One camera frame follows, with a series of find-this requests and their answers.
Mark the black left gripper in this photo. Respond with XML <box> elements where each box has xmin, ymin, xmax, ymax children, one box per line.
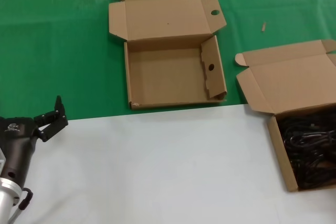
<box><xmin>0</xmin><ymin>95</ymin><xmax>69</xmax><ymax>184</ymax></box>

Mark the open cardboard box with divider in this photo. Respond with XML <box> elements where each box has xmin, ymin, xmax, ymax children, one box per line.
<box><xmin>108</xmin><ymin>0</ymin><xmax>228</xmax><ymax>110</ymax></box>

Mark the green table mat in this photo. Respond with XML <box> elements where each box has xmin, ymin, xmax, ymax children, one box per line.
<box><xmin>0</xmin><ymin>0</ymin><xmax>336</xmax><ymax>121</ymax></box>

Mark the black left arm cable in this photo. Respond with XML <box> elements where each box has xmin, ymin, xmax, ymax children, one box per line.
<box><xmin>9</xmin><ymin>187</ymin><xmax>34</xmax><ymax>224</ymax></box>

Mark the open cardboard box holding cables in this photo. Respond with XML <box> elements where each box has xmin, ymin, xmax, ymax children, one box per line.
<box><xmin>235</xmin><ymin>39</ymin><xmax>336</xmax><ymax>193</ymax></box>

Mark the pile of black cables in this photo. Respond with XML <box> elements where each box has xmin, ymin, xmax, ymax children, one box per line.
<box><xmin>277</xmin><ymin>103</ymin><xmax>336</xmax><ymax>190</ymax></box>

